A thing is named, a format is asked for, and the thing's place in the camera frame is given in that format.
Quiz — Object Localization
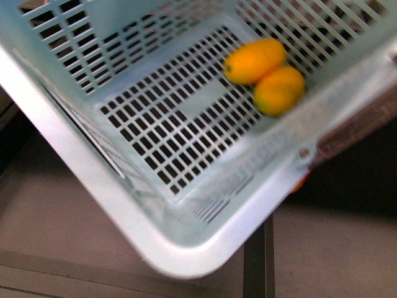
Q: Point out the brown basket handle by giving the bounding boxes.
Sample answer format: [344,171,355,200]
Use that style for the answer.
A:
[299,51,397,165]

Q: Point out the orange fruit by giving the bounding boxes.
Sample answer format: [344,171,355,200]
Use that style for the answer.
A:
[290,169,312,194]

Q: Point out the light blue plastic basket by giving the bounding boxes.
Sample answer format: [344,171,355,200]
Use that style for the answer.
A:
[1,1,396,279]

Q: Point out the yellow orange mango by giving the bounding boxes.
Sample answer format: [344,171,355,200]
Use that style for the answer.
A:
[223,38,287,85]
[253,65,306,117]

